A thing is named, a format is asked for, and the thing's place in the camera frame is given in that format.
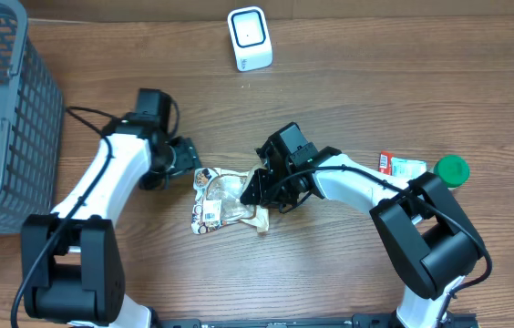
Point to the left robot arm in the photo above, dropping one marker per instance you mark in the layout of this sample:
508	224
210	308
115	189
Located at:
72	270

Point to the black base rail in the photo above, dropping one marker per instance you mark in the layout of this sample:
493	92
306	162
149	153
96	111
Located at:
284	323

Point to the teal wipes packet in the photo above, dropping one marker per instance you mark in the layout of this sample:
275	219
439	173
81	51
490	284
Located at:
407	168

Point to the brown snack pouch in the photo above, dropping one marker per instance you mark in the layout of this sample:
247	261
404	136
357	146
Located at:
218	201

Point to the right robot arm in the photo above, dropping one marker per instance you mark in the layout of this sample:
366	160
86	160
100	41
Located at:
433	246

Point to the white barcode scanner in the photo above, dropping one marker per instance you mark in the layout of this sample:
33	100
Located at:
250	38

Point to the green lid jar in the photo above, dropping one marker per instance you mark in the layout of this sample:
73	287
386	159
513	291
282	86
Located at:
453	170

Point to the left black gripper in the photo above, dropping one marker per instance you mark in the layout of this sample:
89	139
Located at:
185	156

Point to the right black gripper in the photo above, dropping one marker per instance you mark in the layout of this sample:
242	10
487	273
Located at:
265	178

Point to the dark grey plastic basket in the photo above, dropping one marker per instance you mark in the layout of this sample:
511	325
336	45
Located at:
31	119

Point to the red stick packet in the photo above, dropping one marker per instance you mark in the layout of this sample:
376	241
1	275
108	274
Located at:
385	162

